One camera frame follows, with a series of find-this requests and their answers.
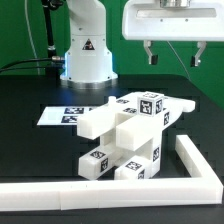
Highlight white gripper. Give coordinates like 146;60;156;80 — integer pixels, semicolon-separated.
122;0;224;67

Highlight white chair seat part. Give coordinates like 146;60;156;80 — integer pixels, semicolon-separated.
98;109;164;178

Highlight black camera stand pole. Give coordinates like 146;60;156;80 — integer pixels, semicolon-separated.
41;0;63;78

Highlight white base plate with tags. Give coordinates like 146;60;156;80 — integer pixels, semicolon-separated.
37;106;94;126

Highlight black cable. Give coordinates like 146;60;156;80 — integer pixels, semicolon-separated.
0;57;66;75

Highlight white U-shaped frame obstacle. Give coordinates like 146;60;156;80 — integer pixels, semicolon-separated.
0;135;223;212

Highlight white chair back part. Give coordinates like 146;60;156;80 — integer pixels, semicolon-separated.
77;91;196;151

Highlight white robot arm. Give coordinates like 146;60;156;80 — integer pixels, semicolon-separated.
61;0;224;89

